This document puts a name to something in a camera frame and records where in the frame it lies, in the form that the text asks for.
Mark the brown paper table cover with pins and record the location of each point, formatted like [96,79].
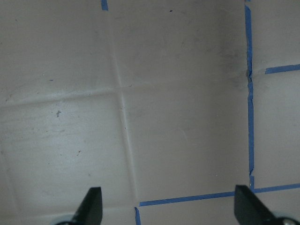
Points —
[166,105]

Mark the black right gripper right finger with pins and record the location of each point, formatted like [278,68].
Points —
[249,210]

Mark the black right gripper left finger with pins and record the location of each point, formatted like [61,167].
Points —
[90,211]

